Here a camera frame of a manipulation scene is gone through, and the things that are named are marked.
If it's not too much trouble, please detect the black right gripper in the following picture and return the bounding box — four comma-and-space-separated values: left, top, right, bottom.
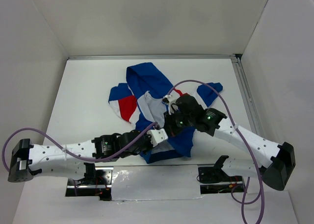
163, 106, 194, 135

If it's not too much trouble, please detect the blue white red jacket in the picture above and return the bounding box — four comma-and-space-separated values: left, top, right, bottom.
107, 62, 224, 164

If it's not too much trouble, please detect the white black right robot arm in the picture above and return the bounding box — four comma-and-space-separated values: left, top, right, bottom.
162, 94, 296, 191

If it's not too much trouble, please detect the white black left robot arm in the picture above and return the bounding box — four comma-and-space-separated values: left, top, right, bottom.
8, 130, 153, 184

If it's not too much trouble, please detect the white taped cover panel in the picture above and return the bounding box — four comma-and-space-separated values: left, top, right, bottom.
111, 165, 202, 201

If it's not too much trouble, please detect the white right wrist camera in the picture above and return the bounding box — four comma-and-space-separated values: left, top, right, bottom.
162, 94, 180, 115

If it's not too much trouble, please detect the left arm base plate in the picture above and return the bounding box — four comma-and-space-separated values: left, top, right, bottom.
65, 167, 113, 201

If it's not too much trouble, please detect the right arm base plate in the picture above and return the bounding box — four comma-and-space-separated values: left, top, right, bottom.
196, 167, 244, 195

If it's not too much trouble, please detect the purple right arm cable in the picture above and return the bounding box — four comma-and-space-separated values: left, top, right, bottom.
169, 79, 265, 224

